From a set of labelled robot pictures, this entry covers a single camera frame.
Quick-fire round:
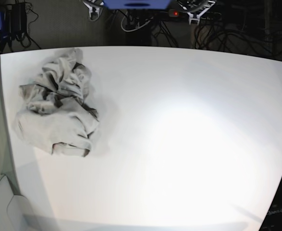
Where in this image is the light grey t-shirt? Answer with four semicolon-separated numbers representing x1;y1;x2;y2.
12;48;99;157

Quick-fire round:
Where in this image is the black power strip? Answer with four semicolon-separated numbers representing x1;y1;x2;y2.
168;8;210;21

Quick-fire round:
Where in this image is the blue box overhead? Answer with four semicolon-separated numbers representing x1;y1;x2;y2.
103;0;171;10

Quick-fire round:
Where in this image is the grey side cabinet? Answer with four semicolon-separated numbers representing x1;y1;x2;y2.
0;175;32;231

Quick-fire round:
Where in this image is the white cable loop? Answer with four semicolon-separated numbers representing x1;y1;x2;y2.
120;9;153;33

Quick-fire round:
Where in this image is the blue handled tool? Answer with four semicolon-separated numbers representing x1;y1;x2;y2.
0;12;8;42

